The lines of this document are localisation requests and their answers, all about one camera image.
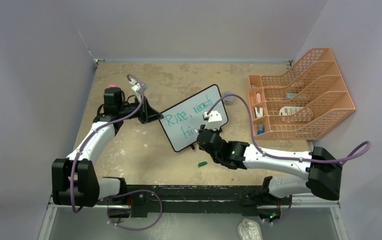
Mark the white stapler in organizer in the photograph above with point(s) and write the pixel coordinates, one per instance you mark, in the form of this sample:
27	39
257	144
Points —
258	112

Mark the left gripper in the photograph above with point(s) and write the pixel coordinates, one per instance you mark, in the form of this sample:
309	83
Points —
148	114

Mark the clear plastic bag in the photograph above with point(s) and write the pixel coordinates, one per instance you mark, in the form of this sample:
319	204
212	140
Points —
249	230

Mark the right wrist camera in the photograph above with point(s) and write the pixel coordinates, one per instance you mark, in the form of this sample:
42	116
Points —
213	119

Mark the white label card in organizer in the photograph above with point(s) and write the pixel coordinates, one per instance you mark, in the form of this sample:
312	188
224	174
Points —
289	110

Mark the green marker cap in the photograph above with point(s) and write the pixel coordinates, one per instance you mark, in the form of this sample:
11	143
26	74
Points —
201	164

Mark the orange plastic file organizer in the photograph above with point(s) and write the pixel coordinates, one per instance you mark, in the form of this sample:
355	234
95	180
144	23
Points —
315	83

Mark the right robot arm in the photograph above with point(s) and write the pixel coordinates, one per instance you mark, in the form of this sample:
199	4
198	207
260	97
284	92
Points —
315	172

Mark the small whiteboard black frame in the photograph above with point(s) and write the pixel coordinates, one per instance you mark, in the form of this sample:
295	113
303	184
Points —
182	121

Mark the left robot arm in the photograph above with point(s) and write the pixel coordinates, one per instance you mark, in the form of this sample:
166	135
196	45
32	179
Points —
74	180

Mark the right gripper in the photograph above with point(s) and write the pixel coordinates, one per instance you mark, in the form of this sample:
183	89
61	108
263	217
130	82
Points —
217	131

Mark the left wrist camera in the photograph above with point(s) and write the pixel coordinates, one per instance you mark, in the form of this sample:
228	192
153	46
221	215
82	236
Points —
138	88

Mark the clear jar of paperclips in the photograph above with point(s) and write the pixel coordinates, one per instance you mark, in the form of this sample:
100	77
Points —
228	99

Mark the aluminium frame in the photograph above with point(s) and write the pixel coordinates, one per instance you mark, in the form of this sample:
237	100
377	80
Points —
310	218

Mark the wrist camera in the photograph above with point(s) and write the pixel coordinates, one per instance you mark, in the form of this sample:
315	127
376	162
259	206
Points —
138	88
213	119

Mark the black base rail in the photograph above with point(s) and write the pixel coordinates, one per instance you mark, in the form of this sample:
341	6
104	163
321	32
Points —
195	199

